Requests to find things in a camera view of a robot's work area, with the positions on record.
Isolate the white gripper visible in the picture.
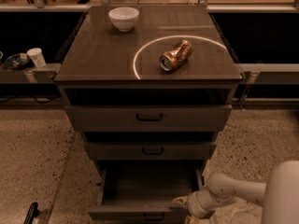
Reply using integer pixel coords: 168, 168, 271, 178
172, 187, 236, 224

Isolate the grey bottom drawer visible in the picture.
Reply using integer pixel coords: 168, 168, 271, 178
89, 165, 203, 224

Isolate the grey drawer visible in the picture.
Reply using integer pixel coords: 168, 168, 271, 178
84, 142, 216, 161
89, 165, 203, 224
65, 105, 232, 132

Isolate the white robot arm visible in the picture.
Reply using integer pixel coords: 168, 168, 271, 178
173, 161, 299, 224

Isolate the grey top drawer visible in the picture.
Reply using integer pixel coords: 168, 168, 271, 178
65, 105, 232, 132

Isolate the grey middle drawer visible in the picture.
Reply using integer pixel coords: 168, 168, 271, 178
84, 142, 216, 161

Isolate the grey drawer cabinet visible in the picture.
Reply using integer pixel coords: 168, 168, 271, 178
53, 5, 244, 189

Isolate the crushed golden soda can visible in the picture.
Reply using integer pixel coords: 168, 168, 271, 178
159, 39, 192, 72

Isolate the black object on floor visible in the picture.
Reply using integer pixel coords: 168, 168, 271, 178
23, 202, 39, 224

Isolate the white ceramic bowl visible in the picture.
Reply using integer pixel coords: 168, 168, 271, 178
108, 7, 139, 32

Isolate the white paper cup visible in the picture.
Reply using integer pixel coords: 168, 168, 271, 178
27, 48, 46, 67

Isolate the dark patterned bowl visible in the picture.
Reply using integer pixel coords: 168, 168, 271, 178
4, 53, 30, 71

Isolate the black cable on floor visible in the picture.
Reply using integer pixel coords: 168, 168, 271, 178
0, 93, 60, 105

